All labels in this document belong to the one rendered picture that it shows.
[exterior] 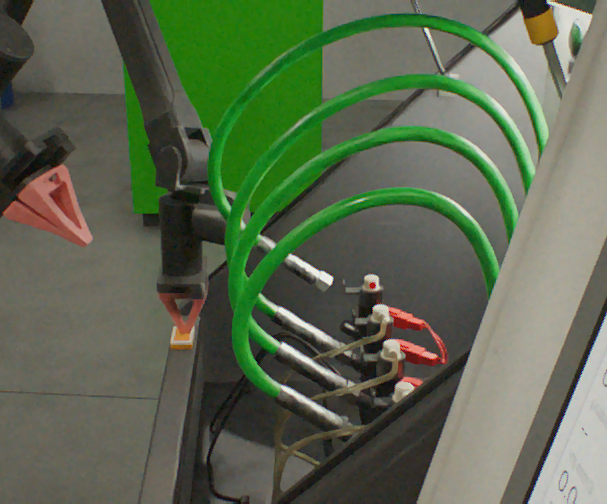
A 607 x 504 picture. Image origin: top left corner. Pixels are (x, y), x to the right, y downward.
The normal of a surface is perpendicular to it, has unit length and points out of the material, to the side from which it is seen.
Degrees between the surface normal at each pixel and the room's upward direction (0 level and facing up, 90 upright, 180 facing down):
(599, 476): 76
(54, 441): 0
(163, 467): 0
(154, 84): 72
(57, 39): 90
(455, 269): 90
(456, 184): 90
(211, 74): 90
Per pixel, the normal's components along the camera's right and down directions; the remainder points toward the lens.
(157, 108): -0.52, -0.14
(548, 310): -0.97, -0.21
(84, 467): 0.00, -0.93
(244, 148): 0.06, 0.37
